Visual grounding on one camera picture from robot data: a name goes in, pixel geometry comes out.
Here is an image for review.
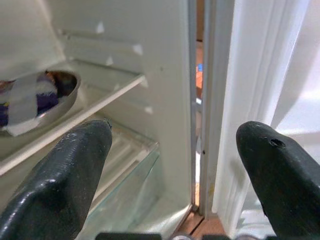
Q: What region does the clear glass fridge shelf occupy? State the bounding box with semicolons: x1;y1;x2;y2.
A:
74;119;161;240

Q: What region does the white fridge shelf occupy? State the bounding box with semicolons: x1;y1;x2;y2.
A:
0;58;146;176

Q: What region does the steel bowl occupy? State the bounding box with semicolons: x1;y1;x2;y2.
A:
0;69;82;137

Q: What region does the silver fridge door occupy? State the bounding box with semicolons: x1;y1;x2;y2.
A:
199;0;320;240

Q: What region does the purple white snack packet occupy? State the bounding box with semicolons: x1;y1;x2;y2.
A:
0;72;60;127

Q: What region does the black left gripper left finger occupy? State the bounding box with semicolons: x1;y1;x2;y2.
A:
0;119;113;240

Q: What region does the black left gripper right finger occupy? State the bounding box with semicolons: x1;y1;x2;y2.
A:
236;120;320;240

